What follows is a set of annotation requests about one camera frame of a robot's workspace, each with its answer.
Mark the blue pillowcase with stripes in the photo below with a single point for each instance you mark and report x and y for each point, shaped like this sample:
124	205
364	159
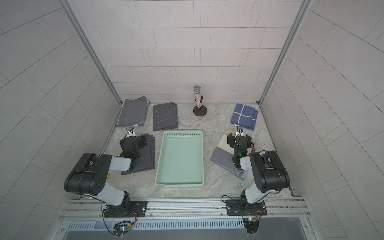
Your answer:
245	116

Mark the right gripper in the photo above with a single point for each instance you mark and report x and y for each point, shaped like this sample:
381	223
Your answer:
234	140

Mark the dark grey checked pillowcase back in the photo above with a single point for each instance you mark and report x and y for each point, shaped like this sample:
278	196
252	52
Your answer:
165	117

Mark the dark grey checked pillowcase front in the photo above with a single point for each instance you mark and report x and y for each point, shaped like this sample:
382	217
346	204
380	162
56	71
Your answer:
147	158

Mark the green plastic basket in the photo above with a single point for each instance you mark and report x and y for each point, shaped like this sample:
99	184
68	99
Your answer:
181	161

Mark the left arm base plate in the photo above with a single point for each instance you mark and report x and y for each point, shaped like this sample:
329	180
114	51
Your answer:
136	209

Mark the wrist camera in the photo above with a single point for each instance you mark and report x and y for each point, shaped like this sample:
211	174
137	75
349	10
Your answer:
130	132
240	131

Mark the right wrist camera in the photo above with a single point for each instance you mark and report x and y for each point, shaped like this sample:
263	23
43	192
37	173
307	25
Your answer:
240	131

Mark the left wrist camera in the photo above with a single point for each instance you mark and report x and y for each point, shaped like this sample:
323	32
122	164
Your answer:
130	132

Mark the right circuit board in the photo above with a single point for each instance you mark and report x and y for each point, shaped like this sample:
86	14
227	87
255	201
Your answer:
251	225

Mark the plain grey folded pillowcase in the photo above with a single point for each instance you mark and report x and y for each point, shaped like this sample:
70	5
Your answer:
133	112

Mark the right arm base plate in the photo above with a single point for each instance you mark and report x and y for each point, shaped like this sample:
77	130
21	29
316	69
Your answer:
242	208

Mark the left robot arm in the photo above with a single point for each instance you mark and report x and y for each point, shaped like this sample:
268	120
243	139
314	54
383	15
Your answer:
89	176

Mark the microphone on black stand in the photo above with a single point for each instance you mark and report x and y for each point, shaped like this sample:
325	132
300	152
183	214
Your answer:
199	110

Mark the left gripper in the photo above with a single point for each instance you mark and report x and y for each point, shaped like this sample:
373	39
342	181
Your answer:
140	141

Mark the left circuit board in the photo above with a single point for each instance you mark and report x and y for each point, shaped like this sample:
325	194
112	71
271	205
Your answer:
121	228

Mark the beige grey striped pillowcase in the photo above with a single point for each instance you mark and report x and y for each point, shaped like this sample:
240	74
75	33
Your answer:
223	154

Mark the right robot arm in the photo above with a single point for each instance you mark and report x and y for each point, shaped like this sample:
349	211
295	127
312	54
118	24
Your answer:
270	175

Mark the aluminium rail frame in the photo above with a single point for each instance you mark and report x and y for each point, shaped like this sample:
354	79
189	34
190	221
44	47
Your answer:
199	208

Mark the circuit board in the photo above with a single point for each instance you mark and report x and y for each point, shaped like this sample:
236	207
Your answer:
121	228
251	225

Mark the dark grey checked pillowcase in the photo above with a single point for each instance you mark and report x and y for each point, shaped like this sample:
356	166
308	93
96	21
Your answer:
147	158
165	117

